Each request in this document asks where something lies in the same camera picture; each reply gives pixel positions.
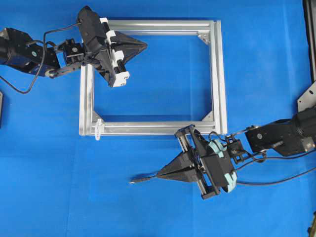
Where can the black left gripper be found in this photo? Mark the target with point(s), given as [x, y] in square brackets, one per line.
[107, 56]

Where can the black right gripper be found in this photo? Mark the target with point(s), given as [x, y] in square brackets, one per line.
[205, 162]

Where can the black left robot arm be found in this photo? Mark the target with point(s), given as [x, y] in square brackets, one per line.
[41, 57]

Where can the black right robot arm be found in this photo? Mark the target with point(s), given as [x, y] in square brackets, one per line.
[285, 136]

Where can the yellow object bottom right corner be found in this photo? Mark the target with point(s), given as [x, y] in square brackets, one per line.
[312, 228]

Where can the dark plate left edge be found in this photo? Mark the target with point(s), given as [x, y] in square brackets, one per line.
[1, 105]

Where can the silver aluminium extrusion frame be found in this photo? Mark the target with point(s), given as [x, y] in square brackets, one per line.
[209, 31]

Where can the white string loop clip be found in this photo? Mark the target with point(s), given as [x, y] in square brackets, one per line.
[98, 129]

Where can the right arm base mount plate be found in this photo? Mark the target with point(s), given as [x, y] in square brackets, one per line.
[308, 98]

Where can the black vertical rail right edge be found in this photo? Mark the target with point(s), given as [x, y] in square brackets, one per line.
[309, 7]

